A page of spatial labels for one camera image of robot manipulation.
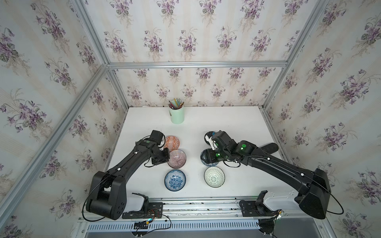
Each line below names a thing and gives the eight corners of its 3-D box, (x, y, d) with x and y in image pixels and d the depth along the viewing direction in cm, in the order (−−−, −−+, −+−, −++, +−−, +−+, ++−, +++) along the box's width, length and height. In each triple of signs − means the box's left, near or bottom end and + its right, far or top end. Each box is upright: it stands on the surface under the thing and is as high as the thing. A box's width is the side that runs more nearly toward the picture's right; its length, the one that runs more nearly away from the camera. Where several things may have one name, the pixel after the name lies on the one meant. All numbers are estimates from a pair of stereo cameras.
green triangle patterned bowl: (204, 189, 80) (205, 187, 77) (203, 169, 87) (203, 166, 84) (225, 189, 80) (226, 187, 77) (222, 169, 88) (223, 166, 84)
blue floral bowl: (162, 187, 82) (161, 185, 78) (170, 169, 88) (169, 166, 85) (182, 194, 79) (181, 192, 76) (188, 175, 86) (188, 173, 83)
